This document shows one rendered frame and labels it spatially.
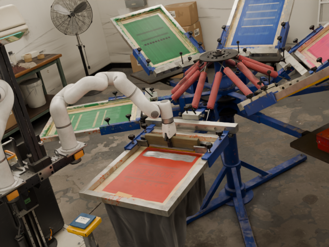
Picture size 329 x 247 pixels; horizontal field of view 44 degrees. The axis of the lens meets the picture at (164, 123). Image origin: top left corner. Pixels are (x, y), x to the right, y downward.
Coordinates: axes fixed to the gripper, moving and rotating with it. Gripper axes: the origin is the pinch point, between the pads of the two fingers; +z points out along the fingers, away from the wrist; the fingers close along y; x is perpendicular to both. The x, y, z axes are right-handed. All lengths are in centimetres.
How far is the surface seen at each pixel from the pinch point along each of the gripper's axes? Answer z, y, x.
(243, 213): 93, -54, 19
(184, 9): -9, -372, -178
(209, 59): -29, -74, -2
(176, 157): 5.5, 7.1, 6.4
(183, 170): 5.9, 19.6, 17.5
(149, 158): 5.9, 12.1, -10.9
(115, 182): 6.0, 40.5, -17.1
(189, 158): 5.2, 7.3, 15.4
